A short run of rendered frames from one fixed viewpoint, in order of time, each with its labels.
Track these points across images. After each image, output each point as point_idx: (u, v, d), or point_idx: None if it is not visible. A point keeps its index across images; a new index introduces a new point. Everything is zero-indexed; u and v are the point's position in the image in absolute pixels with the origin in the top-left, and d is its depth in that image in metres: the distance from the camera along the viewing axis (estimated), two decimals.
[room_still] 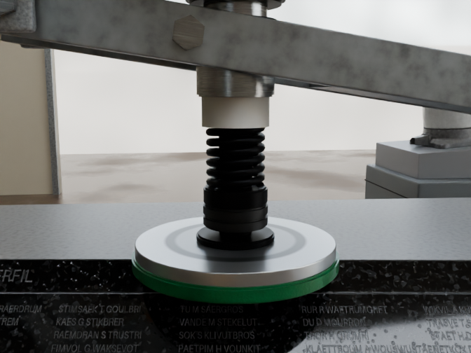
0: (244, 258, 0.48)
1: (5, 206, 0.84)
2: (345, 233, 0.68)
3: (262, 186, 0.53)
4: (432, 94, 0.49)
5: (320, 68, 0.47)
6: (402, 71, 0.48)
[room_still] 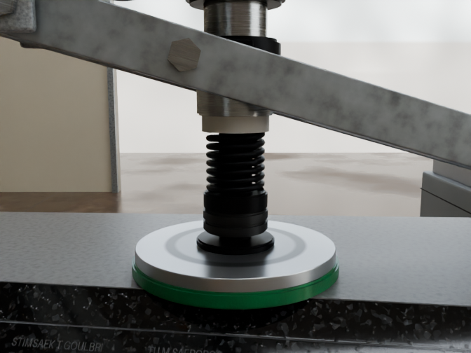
0: None
1: (5, 213, 0.79)
2: (366, 262, 0.56)
3: (262, 190, 0.53)
4: (417, 143, 0.49)
5: (310, 105, 0.47)
6: (390, 118, 0.48)
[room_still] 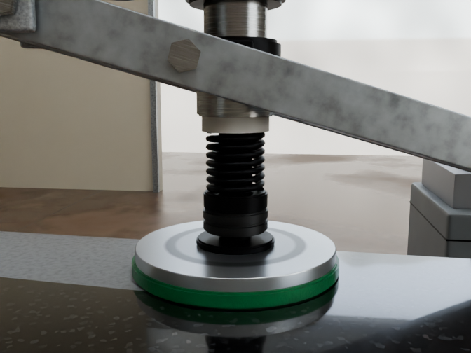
0: None
1: None
2: (95, 312, 0.43)
3: (262, 190, 0.53)
4: (416, 146, 0.49)
5: (310, 107, 0.47)
6: (390, 120, 0.48)
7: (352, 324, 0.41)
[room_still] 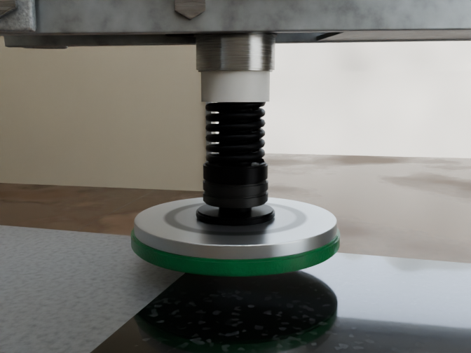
0: (289, 224, 0.50)
1: None
2: (364, 342, 0.38)
3: (262, 162, 0.53)
4: (444, 21, 0.48)
5: (326, 15, 0.46)
6: (410, 3, 0.47)
7: None
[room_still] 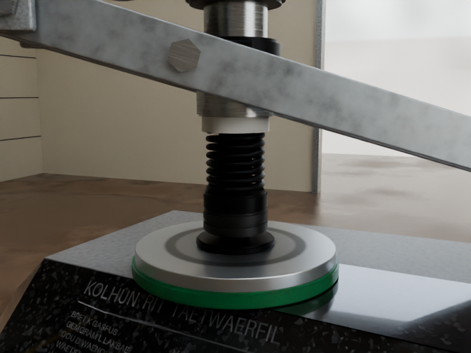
0: (175, 247, 0.53)
1: None
2: None
3: (262, 190, 0.53)
4: (416, 146, 0.49)
5: (310, 106, 0.47)
6: (390, 120, 0.48)
7: None
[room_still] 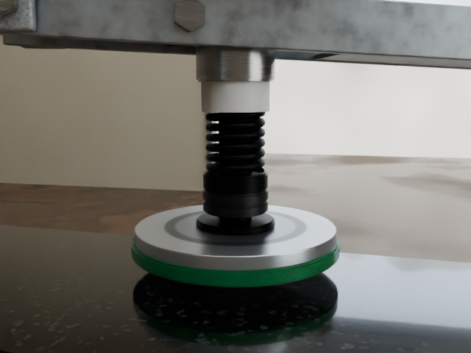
0: None
1: None
2: (370, 342, 0.38)
3: (262, 171, 0.53)
4: (440, 50, 0.48)
5: (325, 36, 0.46)
6: (408, 30, 0.47)
7: None
